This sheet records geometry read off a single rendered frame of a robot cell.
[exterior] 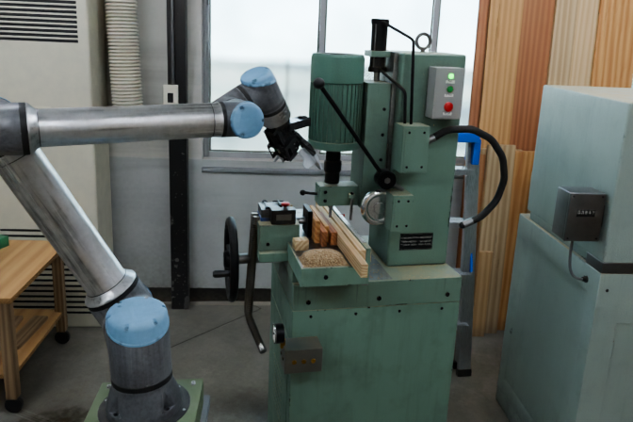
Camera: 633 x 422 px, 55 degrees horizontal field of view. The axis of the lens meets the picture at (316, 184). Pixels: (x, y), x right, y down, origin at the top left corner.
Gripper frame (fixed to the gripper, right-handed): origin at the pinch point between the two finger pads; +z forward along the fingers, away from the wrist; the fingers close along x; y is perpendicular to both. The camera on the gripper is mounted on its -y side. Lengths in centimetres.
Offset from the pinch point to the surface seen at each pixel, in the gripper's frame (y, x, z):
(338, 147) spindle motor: -12.4, 5.0, 3.0
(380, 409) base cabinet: 36, 24, 78
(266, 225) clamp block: 16.9, -9.7, 13.4
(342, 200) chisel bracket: -6.5, 3.2, 22.3
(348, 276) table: 21.1, 21.9, 21.9
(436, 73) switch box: -39, 30, -8
